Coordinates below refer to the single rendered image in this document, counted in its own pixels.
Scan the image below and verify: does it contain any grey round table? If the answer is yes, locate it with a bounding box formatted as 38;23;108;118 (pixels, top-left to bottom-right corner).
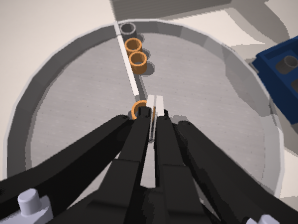
2;19;285;199

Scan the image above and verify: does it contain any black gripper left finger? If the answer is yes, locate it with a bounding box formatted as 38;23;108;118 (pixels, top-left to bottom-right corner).
0;95;154;224

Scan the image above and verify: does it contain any blue crate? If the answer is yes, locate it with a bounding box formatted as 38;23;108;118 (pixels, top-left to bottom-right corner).
248;36;298;134

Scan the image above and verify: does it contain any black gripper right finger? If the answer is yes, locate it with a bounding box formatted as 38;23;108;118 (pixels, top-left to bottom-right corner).
153;96;298;224

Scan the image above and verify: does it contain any grey metal bushing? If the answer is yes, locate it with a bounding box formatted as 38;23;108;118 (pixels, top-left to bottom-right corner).
291;79;298;93
275;56;298;74
119;22;137;43

